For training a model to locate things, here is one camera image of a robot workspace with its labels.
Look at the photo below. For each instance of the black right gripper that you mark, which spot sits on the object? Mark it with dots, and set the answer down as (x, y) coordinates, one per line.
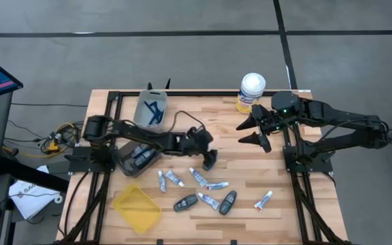
(271, 123)

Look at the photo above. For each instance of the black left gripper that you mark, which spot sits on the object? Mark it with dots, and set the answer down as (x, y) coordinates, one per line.
(199, 139)

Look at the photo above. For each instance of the white travel toothpaste tube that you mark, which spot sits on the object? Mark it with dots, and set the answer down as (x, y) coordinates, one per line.
(175, 178)
(198, 177)
(162, 181)
(263, 200)
(217, 185)
(209, 200)

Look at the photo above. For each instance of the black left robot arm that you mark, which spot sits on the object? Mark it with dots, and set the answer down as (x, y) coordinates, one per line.
(141, 134)

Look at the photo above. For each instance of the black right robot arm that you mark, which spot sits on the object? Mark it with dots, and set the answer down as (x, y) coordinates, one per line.
(335, 114)

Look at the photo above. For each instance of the Lysol wipes canister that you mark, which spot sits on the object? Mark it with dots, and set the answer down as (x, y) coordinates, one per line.
(250, 90)

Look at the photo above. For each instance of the light grey plastic bin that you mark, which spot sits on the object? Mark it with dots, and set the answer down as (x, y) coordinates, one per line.
(141, 115)

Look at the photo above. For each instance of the yellow plastic tray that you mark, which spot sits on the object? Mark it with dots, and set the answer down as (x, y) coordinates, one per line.
(136, 207)

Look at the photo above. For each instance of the dark grey plastic bin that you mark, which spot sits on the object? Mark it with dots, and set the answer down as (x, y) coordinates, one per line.
(122, 163)

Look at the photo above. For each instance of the black desk bar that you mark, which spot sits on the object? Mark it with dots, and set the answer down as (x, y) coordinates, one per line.
(29, 175)

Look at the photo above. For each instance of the white printed paper sheet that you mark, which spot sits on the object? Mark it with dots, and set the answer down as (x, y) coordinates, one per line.
(29, 200)

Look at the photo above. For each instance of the black aluminium table frame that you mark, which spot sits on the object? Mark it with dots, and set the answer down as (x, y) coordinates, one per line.
(199, 93)

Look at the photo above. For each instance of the black pointed bracket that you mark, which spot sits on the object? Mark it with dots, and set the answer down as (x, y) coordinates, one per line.
(150, 85)
(167, 84)

